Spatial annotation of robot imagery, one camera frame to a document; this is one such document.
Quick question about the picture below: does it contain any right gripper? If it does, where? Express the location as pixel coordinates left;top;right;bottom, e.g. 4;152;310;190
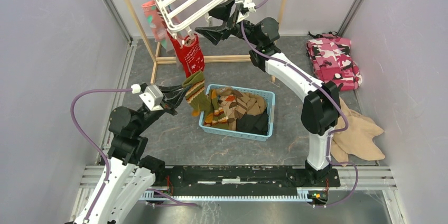
195;0;261;46

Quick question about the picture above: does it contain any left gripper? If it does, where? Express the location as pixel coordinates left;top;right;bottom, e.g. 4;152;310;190
134;81;193;134

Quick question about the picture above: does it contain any green striped sock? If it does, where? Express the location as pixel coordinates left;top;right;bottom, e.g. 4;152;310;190
182;70;211;117
203;89;229;129

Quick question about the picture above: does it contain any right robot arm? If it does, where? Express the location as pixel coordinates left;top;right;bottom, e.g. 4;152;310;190
195;0;341;186

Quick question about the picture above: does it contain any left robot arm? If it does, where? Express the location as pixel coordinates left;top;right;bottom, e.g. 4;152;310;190
70;83;190;223

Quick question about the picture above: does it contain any red snowflake sock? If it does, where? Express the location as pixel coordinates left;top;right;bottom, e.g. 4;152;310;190
175;34;205;78

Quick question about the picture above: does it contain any pink patterned sock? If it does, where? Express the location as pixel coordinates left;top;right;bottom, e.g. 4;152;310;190
142;0;172;51

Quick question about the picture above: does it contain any light blue plastic basket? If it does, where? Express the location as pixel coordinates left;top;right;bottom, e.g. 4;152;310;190
198;86;276;142

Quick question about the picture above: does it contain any black garment in basket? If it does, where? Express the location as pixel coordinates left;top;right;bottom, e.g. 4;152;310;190
236;110;269;135

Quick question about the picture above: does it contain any pink camouflage bag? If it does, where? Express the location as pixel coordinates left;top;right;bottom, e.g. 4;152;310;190
306;32;362;91

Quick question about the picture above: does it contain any beige cloth on floor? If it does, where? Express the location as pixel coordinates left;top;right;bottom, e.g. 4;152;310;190
330;99;385;163

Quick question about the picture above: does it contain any wooden rack frame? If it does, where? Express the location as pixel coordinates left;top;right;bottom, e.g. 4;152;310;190
123;0;287;83

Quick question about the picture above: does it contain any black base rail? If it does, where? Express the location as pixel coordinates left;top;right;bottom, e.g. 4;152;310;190
152;165;341;197

